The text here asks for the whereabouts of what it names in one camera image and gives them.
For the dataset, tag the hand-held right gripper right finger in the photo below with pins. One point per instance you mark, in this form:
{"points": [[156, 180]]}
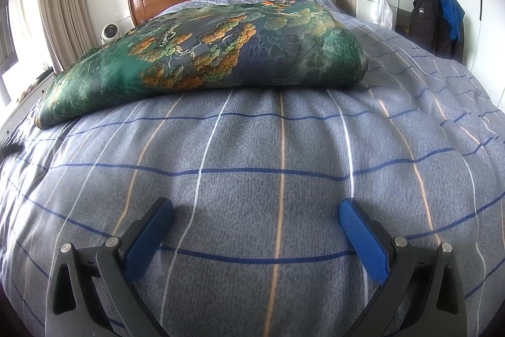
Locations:
{"points": [[365, 242]]}

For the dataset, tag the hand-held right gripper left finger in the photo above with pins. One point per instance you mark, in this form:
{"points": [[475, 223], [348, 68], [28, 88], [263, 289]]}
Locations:
{"points": [[148, 242]]}

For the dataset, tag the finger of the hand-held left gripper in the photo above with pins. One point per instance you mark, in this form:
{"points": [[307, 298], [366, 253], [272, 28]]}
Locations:
{"points": [[8, 150]]}

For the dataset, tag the green printed jacket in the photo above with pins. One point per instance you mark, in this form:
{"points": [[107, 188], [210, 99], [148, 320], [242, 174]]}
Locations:
{"points": [[197, 56]]}

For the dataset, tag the white window bench cabinet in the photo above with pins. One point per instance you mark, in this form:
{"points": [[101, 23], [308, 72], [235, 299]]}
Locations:
{"points": [[23, 100]]}

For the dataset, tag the window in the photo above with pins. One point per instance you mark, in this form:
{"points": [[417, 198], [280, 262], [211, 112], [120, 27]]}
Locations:
{"points": [[8, 60]]}

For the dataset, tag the white sheer curtain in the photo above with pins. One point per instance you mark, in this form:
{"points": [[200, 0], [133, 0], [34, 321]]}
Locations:
{"points": [[27, 29]]}

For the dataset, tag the white desk fan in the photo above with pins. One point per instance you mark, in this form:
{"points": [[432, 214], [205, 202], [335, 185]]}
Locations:
{"points": [[109, 34]]}

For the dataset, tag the beige curtain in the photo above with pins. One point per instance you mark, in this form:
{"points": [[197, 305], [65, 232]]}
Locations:
{"points": [[67, 5]]}

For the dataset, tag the black jacket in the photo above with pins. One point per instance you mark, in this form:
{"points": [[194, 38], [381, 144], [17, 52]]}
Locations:
{"points": [[428, 25]]}

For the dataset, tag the white plastic bag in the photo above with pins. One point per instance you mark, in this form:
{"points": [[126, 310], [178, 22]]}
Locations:
{"points": [[380, 13]]}

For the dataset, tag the blue cloth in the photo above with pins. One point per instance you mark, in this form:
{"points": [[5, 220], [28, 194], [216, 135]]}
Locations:
{"points": [[451, 15]]}

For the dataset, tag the white wardrobe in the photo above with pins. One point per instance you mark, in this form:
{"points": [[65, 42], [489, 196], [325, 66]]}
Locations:
{"points": [[489, 25]]}

